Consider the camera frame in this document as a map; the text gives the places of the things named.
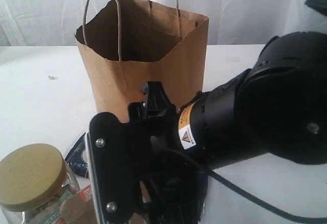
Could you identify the spaghetti packet dark blue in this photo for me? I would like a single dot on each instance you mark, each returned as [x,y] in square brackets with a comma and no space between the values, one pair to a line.
[76,157]

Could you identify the brown kraft pouch orange label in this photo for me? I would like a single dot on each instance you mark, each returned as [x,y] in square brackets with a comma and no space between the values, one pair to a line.
[79,208]

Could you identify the small white paper scrap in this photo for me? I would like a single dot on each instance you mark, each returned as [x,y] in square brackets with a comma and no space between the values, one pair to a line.
[52,77]

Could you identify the glass jar gold lid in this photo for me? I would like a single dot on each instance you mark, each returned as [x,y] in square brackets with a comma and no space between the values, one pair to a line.
[35,182]

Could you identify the brown paper bag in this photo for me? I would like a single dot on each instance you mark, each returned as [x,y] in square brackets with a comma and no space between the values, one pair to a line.
[131,42]

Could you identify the white curtain backdrop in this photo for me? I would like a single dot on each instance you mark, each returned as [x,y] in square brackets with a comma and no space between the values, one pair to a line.
[53,22]

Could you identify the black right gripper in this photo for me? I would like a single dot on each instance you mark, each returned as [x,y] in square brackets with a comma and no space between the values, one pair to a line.
[176,187]

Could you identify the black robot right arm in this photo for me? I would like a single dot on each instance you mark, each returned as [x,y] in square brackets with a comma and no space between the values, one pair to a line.
[278,106]

